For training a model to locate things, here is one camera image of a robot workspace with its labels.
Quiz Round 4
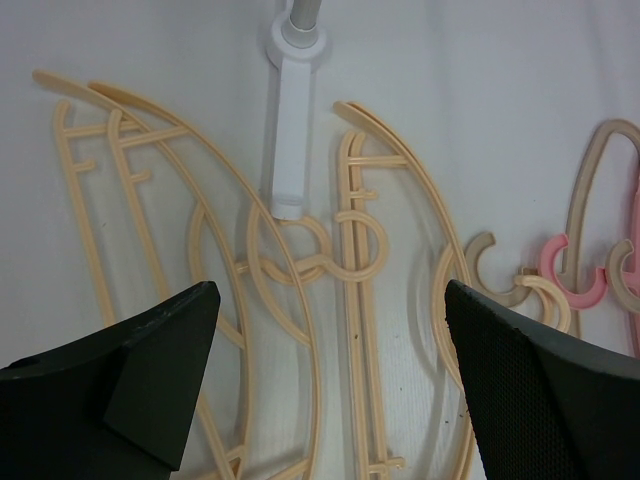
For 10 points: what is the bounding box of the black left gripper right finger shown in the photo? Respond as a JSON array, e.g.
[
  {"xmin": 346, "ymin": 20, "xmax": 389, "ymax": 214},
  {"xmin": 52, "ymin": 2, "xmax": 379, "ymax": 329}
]
[{"xmin": 445, "ymin": 280, "xmax": 639, "ymax": 479}]

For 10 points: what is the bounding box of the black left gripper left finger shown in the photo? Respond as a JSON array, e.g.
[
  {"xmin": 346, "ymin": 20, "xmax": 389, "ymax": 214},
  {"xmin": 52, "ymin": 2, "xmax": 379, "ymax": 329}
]
[{"xmin": 1, "ymin": 281, "xmax": 220, "ymax": 479}]

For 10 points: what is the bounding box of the pink plastic hanger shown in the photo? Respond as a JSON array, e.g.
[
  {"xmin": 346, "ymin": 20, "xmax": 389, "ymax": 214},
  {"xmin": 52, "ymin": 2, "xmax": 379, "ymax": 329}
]
[{"xmin": 538, "ymin": 149, "xmax": 640, "ymax": 311}]

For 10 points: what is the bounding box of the tan hanger of group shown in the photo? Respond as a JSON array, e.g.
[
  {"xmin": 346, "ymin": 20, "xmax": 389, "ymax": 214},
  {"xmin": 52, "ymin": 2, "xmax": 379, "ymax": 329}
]
[{"xmin": 463, "ymin": 118, "xmax": 640, "ymax": 336}]

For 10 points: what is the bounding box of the cream thin hanger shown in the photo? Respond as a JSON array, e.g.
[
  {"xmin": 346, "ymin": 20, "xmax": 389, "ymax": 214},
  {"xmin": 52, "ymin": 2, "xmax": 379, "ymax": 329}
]
[
  {"xmin": 30, "ymin": 68, "xmax": 251, "ymax": 480},
  {"xmin": 283, "ymin": 131, "xmax": 406, "ymax": 479},
  {"xmin": 86, "ymin": 81, "xmax": 322, "ymax": 479},
  {"xmin": 332, "ymin": 99, "xmax": 574, "ymax": 480}
]

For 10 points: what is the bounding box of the white clothes rack frame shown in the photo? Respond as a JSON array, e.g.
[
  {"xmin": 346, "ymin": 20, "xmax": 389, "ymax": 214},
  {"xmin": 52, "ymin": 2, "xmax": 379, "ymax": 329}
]
[{"xmin": 266, "ymin": 1, "xmax": 329, "ymax": 221}]

